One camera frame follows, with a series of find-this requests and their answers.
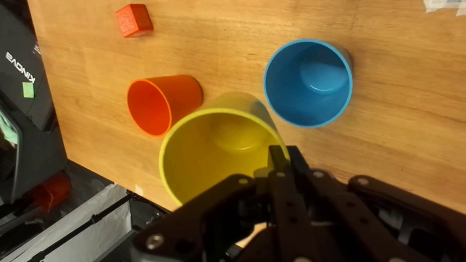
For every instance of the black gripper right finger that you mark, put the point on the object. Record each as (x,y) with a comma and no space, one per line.
(364,223)

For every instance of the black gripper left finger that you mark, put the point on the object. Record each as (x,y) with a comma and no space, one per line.
(219,219)

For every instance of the yellow plastic cup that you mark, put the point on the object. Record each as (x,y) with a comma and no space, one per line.
(219,146)

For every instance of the orange plastic cup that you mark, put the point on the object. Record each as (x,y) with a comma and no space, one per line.
(160,102)

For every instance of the blue plastic cup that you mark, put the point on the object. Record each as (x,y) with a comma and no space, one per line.
(310,96)

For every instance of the red cylindrical object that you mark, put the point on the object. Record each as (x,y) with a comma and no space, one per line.
(53,191)

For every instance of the black case white lettering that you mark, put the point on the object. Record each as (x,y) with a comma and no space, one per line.
(29,136)

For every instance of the red cube block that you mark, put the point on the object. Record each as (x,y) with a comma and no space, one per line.
(134,21)

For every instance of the grey metal rail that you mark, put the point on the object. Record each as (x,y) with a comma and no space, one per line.
(82,227)

